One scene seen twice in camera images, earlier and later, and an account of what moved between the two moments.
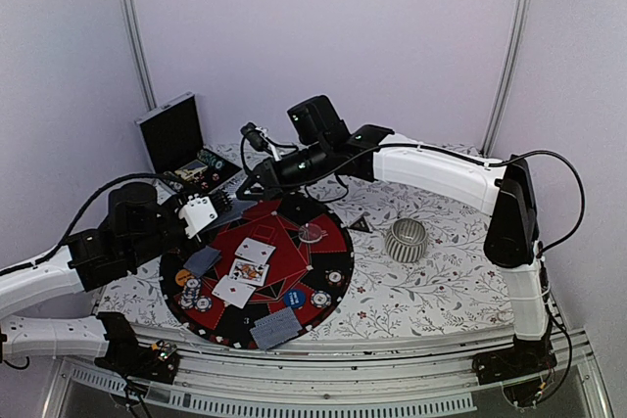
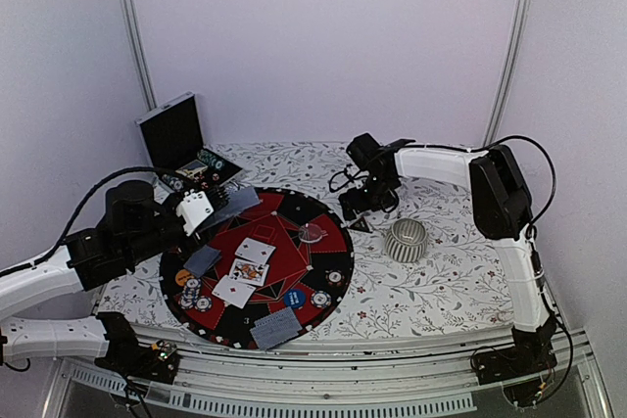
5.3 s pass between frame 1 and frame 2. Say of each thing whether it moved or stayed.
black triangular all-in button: stayed
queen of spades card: stayed
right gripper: moved
